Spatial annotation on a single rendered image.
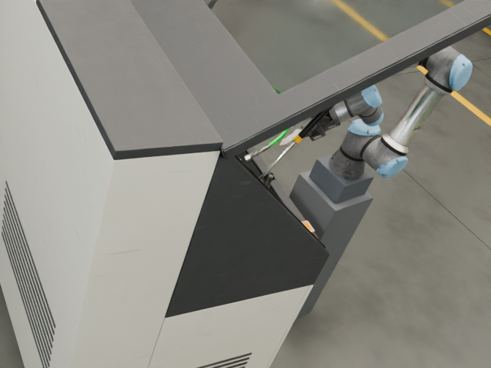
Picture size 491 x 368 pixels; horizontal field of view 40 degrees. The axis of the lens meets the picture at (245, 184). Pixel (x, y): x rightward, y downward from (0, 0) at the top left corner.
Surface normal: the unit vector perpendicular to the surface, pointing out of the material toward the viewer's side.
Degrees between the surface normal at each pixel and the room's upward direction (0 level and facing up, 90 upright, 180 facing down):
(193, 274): 90
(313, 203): 90
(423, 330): 0
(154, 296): 90
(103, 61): 0
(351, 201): 0
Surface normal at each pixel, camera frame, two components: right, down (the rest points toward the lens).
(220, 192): 0.44, 0.67
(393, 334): 0.28, -0.74
